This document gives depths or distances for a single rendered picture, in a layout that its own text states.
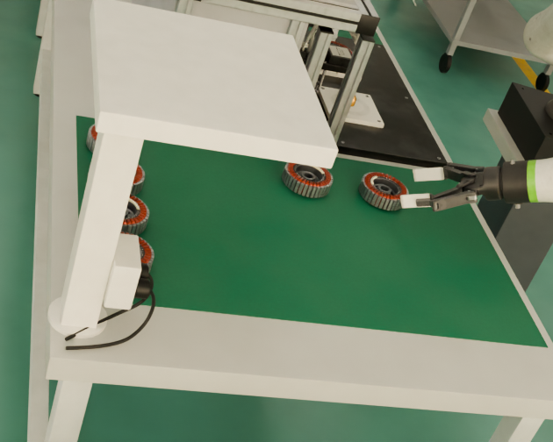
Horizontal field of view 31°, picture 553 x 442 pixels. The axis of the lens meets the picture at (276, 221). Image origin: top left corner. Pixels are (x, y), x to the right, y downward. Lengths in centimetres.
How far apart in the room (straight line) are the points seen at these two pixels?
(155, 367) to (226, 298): 24
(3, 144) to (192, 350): 189
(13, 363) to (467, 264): 120
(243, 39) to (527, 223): 143
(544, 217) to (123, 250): 159
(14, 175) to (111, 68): 188
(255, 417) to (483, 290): 84
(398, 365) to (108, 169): 68
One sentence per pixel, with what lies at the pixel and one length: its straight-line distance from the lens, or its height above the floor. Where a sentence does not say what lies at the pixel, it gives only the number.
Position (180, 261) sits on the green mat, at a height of 75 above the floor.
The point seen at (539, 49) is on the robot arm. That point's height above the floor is 102.
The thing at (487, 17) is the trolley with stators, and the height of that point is 18.
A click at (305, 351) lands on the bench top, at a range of 180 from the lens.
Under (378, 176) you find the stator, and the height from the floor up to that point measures 78.
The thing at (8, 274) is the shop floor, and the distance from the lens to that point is 295.
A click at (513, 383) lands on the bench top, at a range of 196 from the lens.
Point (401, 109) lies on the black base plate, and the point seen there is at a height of 77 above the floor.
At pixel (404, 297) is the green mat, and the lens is 202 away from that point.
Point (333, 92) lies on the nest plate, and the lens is 261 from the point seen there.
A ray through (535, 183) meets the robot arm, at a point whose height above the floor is 96.
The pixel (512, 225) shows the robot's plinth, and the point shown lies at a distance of 291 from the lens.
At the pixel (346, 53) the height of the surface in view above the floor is 92.
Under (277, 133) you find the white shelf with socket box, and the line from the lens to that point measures 144.
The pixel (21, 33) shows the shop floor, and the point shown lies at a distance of 422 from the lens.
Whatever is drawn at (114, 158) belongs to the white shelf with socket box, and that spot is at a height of 110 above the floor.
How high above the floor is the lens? 189
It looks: 33 degrees down
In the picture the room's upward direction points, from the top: 20 degrees clockwise
